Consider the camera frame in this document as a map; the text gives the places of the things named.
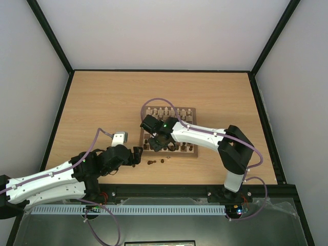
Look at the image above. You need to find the wooden chess board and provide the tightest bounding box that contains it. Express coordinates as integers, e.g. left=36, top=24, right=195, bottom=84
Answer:
left=139, top=106, right=199, bottom=159

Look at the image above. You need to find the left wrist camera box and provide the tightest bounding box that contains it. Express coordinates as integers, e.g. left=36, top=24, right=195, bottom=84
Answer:
left=111, top=131, right=128, bottom=147

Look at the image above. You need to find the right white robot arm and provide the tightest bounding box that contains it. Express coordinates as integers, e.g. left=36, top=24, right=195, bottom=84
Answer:
left=140, top=115, right=255, bottom=201

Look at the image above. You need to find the black corner frame post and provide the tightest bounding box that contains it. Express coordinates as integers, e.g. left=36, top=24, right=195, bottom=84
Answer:
left=251, top=0, right=301, bottom=75

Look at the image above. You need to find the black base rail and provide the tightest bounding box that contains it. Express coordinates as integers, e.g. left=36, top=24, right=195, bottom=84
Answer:
left=24, top=183, right=298, bottom=204

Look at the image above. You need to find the white slotted cable duct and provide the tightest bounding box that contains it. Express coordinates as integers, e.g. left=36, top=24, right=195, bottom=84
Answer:
left=31, top=204, right=226, bottom=216

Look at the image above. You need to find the black left frame post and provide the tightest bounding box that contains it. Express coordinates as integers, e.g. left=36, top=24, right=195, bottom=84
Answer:
left=26, top=0, right=74, bottom=75

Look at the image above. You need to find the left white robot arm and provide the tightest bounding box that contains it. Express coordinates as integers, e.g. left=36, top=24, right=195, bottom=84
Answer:
left=1, top=145, right=143, bottom=219

